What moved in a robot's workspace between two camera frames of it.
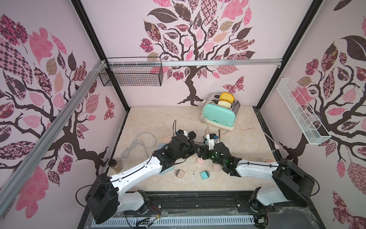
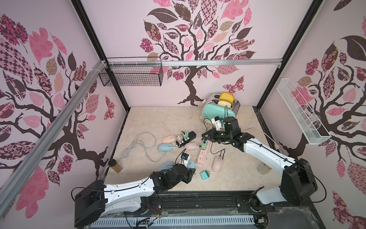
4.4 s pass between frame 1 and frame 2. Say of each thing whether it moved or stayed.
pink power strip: stayed
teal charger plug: stayed
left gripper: moved
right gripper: moved
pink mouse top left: stayed
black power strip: stayed
